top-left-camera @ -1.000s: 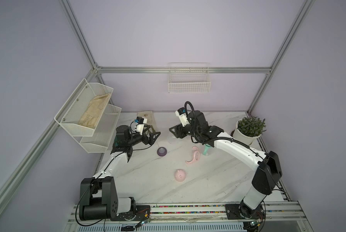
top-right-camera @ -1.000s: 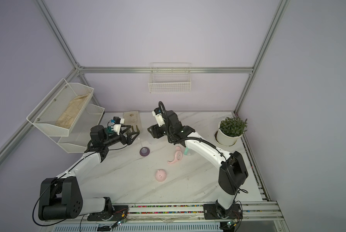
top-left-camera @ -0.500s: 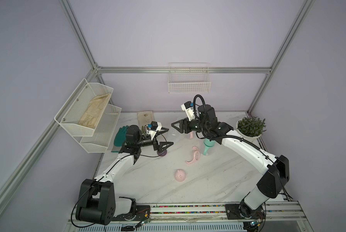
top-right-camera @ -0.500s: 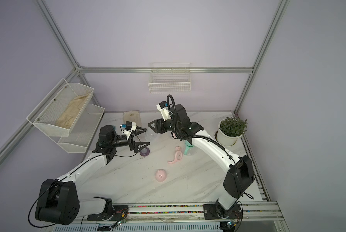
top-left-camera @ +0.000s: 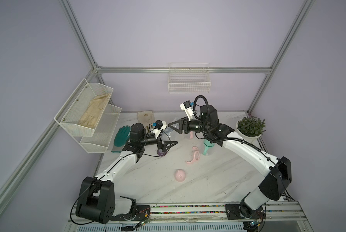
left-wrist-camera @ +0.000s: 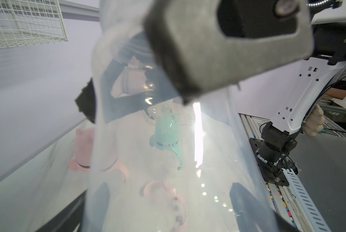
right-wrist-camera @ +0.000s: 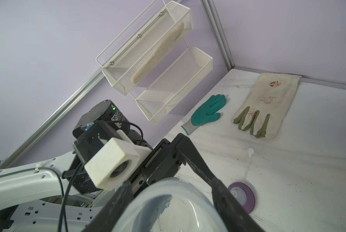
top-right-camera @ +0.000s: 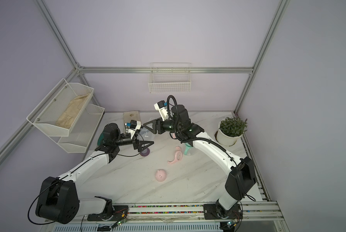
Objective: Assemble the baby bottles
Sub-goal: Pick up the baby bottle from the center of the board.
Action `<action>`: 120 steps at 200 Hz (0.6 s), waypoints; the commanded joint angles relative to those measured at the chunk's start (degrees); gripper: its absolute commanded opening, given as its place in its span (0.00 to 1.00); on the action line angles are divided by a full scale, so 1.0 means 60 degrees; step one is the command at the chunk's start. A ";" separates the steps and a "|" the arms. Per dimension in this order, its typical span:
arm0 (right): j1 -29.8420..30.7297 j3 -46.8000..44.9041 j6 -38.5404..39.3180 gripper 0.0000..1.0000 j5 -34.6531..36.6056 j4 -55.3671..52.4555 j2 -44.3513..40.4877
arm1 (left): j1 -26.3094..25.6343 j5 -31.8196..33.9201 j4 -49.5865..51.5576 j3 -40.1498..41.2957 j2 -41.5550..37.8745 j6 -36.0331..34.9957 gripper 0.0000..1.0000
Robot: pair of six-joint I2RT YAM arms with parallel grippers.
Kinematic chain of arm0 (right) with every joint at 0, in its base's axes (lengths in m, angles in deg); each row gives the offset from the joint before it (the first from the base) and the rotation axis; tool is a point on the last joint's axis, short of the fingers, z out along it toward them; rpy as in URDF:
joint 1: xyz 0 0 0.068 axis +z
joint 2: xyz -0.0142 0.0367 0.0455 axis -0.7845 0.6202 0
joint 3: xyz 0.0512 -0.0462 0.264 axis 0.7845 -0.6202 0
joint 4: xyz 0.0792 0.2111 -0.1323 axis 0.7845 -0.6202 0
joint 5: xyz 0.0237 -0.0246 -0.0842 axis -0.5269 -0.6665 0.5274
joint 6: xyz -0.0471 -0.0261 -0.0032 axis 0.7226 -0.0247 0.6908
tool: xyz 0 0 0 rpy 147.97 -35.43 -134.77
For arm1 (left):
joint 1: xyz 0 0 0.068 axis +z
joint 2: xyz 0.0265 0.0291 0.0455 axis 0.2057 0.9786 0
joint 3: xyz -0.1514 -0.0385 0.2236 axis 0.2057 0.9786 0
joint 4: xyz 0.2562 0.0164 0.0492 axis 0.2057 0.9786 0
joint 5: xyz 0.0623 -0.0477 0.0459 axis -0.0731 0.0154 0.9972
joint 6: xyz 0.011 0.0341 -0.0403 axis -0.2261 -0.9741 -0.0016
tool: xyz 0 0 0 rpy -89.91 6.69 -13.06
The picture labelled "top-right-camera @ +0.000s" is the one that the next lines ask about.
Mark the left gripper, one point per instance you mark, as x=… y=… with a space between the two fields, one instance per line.
x=137 y=144

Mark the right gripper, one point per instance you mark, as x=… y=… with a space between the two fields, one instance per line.
x=159 y=123

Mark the purple nipple collar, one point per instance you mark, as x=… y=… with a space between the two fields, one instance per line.
x=145 y=152

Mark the clear baby bottle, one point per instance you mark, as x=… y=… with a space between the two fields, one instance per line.
x=146 y=134

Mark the pink bottle cap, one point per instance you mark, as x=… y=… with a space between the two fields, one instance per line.
x=160 y=175

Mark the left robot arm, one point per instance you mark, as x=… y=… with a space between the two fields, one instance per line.
x=58 y=200

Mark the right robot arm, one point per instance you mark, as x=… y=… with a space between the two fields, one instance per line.
x=241 y=172

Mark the beige glove green fingertips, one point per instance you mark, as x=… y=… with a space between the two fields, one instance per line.
x=131 y=115

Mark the green rubber glove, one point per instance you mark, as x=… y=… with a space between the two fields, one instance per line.
x=100 y=140

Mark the lower white mesh shelf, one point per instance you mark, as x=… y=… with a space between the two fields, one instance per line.
x=83 y=131

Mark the white mesh shelf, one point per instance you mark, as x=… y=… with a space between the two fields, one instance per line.
x=83 y=131
x=45 y=115

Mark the potted green plant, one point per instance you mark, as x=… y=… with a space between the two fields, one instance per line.
x=230 y=130

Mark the beige glove in shelf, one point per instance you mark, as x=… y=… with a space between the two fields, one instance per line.
x=68 y=117

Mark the upper white mesh shelf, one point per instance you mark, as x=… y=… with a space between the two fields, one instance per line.
x=45 y=115

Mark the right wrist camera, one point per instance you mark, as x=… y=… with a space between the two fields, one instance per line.
x=161 y=107

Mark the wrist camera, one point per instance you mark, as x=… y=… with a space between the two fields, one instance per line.
x=161 y=107
x=132 y=127

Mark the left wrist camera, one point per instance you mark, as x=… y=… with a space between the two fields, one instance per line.
x=132 y=127

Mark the white wire wall basket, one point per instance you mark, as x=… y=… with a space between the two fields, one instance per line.
x=169 y=77

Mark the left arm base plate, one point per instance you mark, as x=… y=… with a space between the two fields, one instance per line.
x=115 y=213

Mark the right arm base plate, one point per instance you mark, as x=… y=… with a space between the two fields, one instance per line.
x=222 y=211

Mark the aluminium front rail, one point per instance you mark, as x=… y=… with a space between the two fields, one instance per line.
x=193 y=212

